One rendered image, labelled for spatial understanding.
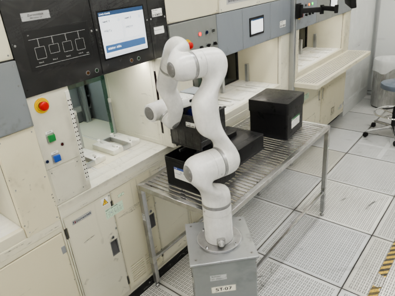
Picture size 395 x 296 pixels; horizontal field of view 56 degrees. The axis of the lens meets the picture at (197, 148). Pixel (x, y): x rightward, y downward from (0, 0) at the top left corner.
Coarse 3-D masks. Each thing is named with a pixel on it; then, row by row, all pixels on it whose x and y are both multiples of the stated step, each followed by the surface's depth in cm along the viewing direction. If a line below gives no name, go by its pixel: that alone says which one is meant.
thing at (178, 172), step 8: (176, 152) 209; (184, 152) 214; (192, 152) 220; (168, 160) 201; (176, 160) 196; (184, 160) 216; (168, 168) 204; (176, 168) 199; (168, 176) 206; (176, 176) 201; (184, 176) 197; (224, 176) 202; (232, 176) 208; (176, 184) 204; (184, 184) 200; (192, 192) 198
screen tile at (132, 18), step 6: (126, 18) 184; (132, 18) 187; (138, 18) 190; (126, 24) 185; (138, 24) 191; (126, 30) 186; (132, 30) 189; (138, 30) 192; (126, 36) 187; (132, 36) 190
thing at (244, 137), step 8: (232, 128) 247; (232, 136) 233; (240, 136) 234; (248, 136) 233; (256, 136) 232; (240, 144) 223; (248, 144) 223; (256, 144) 231; (240, 152) 218; (248, 152) 225; (256, 152) 233; (240, 160) 220
